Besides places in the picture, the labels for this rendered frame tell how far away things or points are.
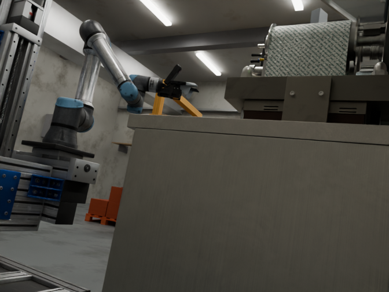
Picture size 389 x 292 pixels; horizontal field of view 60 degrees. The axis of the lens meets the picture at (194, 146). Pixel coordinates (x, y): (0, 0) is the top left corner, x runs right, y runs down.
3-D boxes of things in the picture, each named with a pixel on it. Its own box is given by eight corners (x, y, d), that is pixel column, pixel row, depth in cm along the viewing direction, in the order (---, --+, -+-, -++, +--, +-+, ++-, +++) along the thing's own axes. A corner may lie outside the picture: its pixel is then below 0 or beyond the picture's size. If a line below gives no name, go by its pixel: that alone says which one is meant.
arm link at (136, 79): (128, 92, 172) (132, 76, 173) (149, 95, 171) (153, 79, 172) (125, 87, 164) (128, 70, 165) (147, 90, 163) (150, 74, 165)
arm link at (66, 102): (45, 120, 147) (52, 91, 149) (58, 127, 160) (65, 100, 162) (72, 125, 146) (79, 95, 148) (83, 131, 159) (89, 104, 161)
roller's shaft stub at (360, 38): (357, 51, 104) (358, 37, 105) (383, 50, 101) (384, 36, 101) (357, 44, 100) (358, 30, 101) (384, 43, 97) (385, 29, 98)
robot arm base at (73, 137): (33, 142, 148) (39, 120, 149) (61, 149, 161) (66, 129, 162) (57, 144, 141) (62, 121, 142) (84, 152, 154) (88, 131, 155)
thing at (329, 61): (260, 105, 106) (268, 50, 109) (341, 106, 95) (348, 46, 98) (260, 104, 105) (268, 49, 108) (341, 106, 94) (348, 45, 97)
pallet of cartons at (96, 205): (116, 228, 550) (124, 188, 560) (76, 218, 591) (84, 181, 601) (156, 228, 658) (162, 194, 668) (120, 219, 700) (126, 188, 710)
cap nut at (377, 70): (369, 83, 79) (371, 65, 80) (387, 83, 77) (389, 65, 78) (370, 77, 76) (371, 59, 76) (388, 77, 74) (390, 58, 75)
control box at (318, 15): (314, 36, 171) (316, 18, 173) (326, 32, 166) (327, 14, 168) (305, 30, 167) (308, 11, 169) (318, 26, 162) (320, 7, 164)
